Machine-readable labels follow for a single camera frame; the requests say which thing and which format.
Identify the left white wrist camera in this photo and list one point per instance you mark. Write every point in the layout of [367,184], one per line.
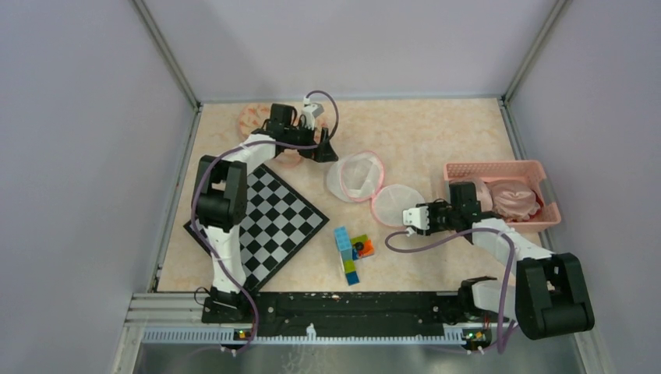
[309,114]

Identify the colourful toy block stack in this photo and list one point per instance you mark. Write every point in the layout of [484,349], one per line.
[352,250]

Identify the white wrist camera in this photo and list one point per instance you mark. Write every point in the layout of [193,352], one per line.
[416,220]
[309,114]

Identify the pink plastic basket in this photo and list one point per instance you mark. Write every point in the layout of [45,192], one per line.
[530,172]

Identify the white pink mesh laundry bag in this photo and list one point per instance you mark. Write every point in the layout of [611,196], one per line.
[360,177]

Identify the black white checkerboard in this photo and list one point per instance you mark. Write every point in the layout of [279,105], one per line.
[279,222]

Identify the aluminium frame rail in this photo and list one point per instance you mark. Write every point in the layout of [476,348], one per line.
[176,317]

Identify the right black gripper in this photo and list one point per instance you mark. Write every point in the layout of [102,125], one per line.
[432,206]

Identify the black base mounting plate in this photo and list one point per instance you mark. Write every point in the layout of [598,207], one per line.
[362,315]

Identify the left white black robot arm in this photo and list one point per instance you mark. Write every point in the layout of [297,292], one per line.
[220,196]

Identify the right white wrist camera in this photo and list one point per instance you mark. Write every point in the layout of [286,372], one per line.
[416,220]

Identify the beige pink lace bra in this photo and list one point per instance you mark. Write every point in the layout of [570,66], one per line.
[511,199]

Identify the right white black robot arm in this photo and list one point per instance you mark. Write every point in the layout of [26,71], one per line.
[521,248]

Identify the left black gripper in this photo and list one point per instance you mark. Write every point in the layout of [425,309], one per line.
[326,153]

